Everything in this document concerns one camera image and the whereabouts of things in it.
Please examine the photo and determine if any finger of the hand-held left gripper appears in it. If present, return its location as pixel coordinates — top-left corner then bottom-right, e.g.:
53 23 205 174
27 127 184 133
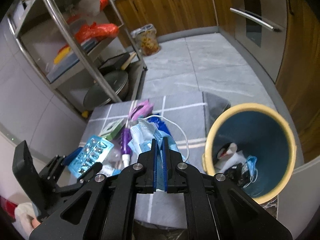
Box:
64 147 83 167
79 162 103 188

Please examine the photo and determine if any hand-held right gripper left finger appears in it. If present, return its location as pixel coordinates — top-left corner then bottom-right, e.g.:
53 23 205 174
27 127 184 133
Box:
29 139 160 240

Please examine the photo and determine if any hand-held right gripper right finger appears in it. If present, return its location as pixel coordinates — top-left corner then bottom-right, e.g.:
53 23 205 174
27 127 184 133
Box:
162 138 293 240

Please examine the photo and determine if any small white sachet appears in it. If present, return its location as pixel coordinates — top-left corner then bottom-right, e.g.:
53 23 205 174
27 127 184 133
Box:
101 164 123 177

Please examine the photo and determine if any blue blister pack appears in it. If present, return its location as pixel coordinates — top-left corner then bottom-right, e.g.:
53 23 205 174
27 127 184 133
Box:
68 134 115 178

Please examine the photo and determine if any clear plastic bag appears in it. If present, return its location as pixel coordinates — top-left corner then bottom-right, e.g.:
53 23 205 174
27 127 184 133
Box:
106 144 124 167

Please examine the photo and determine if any blue face mask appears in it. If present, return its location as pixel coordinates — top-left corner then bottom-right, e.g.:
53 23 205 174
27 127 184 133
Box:
244 156 258 188
127 118 187 193

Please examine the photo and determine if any purple tube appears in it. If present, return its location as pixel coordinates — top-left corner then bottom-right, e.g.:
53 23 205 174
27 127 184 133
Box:
121 127 133 167

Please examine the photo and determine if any blue wet wipes packet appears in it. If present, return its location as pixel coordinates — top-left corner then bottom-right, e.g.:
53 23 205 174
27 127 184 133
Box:
147 119 173 140

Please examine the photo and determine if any green white carton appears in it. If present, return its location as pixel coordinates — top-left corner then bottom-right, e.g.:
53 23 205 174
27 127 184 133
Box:
99 119 125 141

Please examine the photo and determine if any purple packet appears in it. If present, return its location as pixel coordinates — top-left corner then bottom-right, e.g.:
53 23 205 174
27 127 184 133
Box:
128 99 155 122

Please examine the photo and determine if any red floral packet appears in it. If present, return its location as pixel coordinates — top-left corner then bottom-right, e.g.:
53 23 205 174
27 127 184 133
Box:
217 142 238 160

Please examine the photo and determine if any white paper towel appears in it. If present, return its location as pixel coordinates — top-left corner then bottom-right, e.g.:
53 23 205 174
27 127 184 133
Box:
214 151 248 175

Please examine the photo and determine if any black plastic bag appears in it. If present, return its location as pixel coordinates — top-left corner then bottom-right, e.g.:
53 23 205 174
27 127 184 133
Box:
224 163 251 187

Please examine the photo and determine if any blue bin with cream rim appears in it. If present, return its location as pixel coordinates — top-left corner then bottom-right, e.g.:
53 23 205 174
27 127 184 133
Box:
201 103 297 205

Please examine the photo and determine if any floral trash can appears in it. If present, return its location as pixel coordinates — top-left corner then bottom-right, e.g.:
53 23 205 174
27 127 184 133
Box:
131 24 160 57

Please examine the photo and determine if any red object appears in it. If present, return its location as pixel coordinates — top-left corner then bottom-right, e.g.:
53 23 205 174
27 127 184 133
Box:
0 196 18 222

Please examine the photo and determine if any grey checked mat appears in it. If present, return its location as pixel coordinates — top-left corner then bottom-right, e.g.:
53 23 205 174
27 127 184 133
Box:
67 91 232 230

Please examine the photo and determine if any wok with glass lid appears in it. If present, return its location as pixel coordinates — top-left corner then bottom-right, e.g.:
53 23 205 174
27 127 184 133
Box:
82 70 130 112

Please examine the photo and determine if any blue tray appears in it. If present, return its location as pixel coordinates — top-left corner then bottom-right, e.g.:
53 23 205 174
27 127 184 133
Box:
46 39 100 83

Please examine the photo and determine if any yellow corn packet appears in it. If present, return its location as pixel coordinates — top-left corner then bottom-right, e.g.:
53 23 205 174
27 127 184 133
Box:
54 46 75 65

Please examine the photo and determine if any orange plastic bag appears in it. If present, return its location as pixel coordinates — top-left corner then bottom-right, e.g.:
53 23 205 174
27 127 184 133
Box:
66 15 120 44

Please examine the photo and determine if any steel kitchen rack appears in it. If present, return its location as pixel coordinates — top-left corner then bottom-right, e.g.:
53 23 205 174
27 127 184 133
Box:
6 0 148 115

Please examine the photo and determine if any wooden base cabinet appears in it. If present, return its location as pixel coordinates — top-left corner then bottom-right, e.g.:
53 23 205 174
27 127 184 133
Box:
275 0 320 155
112 0 225 47

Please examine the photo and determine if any steel built-in oven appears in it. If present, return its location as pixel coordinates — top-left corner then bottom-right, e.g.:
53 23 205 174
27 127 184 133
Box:
222 0 290 83

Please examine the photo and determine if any black pan with wooden handle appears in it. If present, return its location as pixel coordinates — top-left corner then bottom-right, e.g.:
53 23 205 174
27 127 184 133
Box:
99 52 138 72

